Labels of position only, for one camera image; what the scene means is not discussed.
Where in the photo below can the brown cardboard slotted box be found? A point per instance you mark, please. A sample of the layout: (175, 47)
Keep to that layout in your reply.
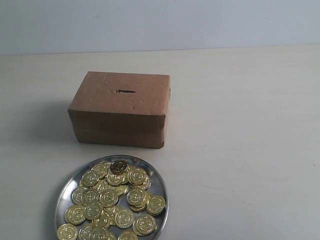
(123, 109)

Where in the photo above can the dark shaded gold coin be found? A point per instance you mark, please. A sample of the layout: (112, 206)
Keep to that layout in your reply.
(118, 167)

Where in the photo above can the gold coin right edge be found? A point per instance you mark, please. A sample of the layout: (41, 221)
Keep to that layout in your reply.
(156, 205)

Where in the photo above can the gold coin edge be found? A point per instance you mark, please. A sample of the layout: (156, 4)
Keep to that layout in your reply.
(156, 205)
(75, 215)

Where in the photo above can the round steel plate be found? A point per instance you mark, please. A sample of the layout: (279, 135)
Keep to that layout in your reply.
(158, 187)

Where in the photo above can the gold coin plate centre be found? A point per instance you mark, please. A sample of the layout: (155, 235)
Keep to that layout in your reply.
(108, 198)

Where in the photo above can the gold coin front right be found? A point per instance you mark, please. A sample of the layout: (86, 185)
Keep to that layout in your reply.
(128, 235)

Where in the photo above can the gold coin left edge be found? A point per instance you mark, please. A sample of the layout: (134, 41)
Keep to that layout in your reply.
(75, 215)

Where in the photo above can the gold coin front middle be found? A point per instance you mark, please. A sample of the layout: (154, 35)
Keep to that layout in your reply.
(89, 232)

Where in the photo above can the gold coin front left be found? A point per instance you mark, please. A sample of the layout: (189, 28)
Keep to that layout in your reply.
(67, 231)

